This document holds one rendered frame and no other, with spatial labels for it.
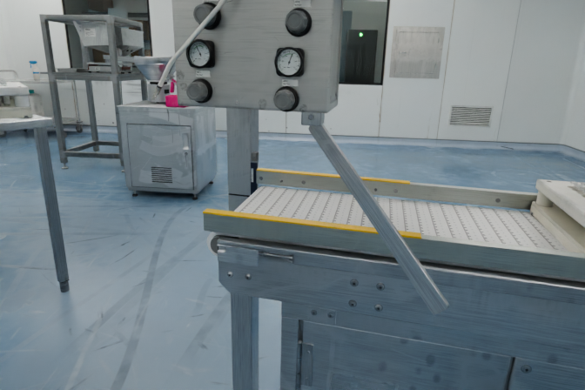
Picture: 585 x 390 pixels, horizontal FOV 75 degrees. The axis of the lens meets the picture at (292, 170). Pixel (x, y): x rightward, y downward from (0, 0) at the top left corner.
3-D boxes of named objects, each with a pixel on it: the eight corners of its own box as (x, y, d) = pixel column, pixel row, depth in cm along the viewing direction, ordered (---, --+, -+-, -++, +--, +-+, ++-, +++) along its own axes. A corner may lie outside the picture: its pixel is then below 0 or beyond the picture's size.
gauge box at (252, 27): (176, 105, 54) (167, -50, 49) (208, 99, 64) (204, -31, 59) (328, 113, 50) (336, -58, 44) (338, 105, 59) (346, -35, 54)
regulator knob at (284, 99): (269, 113, 49) (269, 78, 48) (274, 110, 51) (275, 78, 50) (294, 114, 48) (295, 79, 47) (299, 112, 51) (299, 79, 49)
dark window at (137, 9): (70, 74, 584) (61, -4, 554) (71, 74, 585) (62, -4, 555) (154, 77, 573) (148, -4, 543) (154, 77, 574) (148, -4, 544)
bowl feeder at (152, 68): (129, 104, 310) (124, 56, 300) (149, 100, 345) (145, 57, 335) (187, 105, 306) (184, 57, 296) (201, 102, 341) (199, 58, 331)
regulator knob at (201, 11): (190, 28, 49) (188, -10, 47) (198, 30, 51) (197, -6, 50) (213, 28, 48) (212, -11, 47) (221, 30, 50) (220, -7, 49)
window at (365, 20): (286, 82, 557) (288, -4, 525) (286, 82, 558) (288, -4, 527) (382, 84, 545) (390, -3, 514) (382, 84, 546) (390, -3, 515)
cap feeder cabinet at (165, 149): (124, 198, 316) (116, 105, 295) (155, 178, 370) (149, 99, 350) (198, 202, 311) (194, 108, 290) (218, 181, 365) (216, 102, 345)
